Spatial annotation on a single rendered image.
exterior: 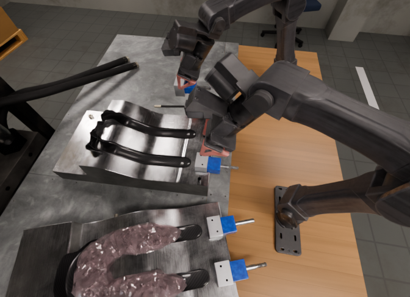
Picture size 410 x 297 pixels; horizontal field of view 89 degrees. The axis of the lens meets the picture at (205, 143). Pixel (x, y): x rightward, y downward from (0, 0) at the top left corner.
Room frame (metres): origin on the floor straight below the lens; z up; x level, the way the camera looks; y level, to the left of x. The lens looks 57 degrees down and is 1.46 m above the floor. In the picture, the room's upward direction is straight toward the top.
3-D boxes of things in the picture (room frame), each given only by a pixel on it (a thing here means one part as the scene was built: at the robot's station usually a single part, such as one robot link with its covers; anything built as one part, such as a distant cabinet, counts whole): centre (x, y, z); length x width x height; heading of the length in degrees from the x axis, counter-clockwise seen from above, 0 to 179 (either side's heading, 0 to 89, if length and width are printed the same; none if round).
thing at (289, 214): (0.16, -0.24, 0.90); 0.09 x 0.06 x 0.06; 141
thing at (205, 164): (0.29, -0.04, 0.89); 0.13 x 0.05 x 0.05; 83
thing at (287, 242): (0.15, -0.25, 0.84); 0.20 x 0.07 x 0.08; 170
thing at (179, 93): (0.59, 0.04, 0.93); 0.13 x 0.05 x 0.05; 83
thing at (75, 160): (0.38, 0.22, 0.87); 0.50 x 0.26 x 0.14; 83
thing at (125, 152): (0.37, 0.21, 0.92); 0.35 x 0.16 x 0.09; 83
